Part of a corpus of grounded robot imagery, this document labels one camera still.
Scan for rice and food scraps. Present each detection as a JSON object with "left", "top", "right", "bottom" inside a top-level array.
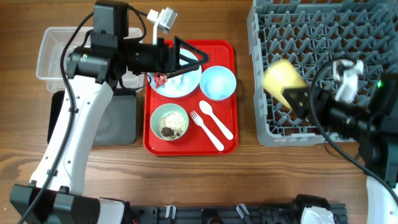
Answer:
[{"left": 158, "top": 112, "right": 187, "bottom": 140}]

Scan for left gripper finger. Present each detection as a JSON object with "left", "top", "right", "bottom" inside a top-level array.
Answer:
[
  {"left": 173, "top": 36, "right": 210, "bottom": 67},
  {"left": 157, "top": 63, "right": 201, "bottom": 78}
]

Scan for light blue plate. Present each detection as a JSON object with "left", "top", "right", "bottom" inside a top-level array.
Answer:
[{"left": 146, "top": 47, "right": 203, "bottom": 98}]

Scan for red serving tray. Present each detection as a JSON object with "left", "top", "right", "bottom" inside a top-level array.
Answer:
[{"left": 143, "top": 39, "right": 239, "bottom": 156}]

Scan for clear plastic waste bin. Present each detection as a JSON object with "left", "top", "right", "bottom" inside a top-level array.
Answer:
[{"left": 36, "top": 27, "right": 145, "bottom": 93}]

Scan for white tissue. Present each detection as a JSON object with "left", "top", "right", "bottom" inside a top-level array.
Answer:
[{"left": 165, "top": 75, "right": 185, "bottom": 91}]

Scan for white plastic fork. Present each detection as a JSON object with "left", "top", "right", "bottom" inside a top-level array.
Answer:
[{"left": 190, "top": 111, "right": 224, "bottom": 151}]

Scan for white plastic spoon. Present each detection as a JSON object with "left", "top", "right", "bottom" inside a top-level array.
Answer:
[{"left": 199, "top": 100, "right": 234, "bottom": 140}]

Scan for light blue bowl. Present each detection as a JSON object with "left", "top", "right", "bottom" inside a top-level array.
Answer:
[{"left": 199, "top": 65, "right": 237, "bottom": 101}]

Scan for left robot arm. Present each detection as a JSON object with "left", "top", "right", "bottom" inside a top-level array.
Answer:
[{"left": 10, "top": 1, "right": 210, "bottom": 223}]

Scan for red snack wrapper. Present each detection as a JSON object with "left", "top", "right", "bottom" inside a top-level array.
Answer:
[{"left": 154, "top": 73, "right": 167, "bottom": 88}]

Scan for yellow plastic cup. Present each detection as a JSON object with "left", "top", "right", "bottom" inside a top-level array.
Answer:
[{"left": 262, "top": 59, "right": 307, "bottom": 110}]

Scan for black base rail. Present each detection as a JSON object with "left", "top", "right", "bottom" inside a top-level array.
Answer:
[{"left": 129, "top": 194, "right": 348, "bottom": 224}]

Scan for grey dishwasher rack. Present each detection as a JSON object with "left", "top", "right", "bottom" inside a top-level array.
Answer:
[{"left": 247, "top": 0, "right": 397, "bottom": 146}]

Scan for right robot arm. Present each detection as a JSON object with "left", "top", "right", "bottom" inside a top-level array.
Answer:
[{"left": 282, "top": 73, "right": 397, "bottom": 223}]

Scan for black food waste tray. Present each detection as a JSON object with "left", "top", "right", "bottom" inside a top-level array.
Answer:
[{"left": 47, "top": 83, "right": 136, "bottom": 152}]

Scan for green bowl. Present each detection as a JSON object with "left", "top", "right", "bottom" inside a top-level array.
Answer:
[{"left": 150, "top": 103, "right": 189, "bottom": 141}]

